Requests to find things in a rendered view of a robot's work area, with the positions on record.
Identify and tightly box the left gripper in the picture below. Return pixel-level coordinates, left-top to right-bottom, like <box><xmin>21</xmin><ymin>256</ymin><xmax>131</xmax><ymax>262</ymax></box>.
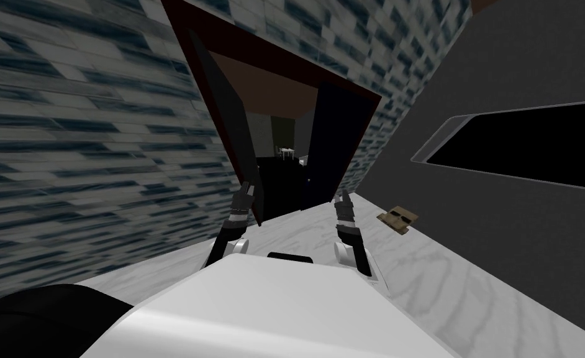
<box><xmin>232</xmin><ymin>181</ymin><xmax>256</xmax><ymax>214</ymax></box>

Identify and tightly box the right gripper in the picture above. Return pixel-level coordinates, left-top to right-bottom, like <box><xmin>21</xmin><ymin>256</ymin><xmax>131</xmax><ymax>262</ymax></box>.
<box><xmin>334</xmin><ymin>189</ymin><xmax>357</xmax><ymax>226</ymax></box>

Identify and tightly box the tan box-shaped object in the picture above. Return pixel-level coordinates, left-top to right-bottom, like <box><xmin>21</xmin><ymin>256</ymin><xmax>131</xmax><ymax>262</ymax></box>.
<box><xmin>376</xmin><ymin>205</ymin><xmax>420</xmax><ymax>235</ymax></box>

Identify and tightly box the dark door leaf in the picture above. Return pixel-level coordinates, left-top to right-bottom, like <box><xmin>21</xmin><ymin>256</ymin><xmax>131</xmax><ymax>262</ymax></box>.
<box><xmin>187</xmin><ymin>29</ymin><xmax>265</xmax><ymax>227</ymax></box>

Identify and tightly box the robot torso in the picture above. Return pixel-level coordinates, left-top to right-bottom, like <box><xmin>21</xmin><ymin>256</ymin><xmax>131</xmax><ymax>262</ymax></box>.
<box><xmin>80</xmin><ymin>250</ymin><xmax>463</xmax><ymax>358</ymax></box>

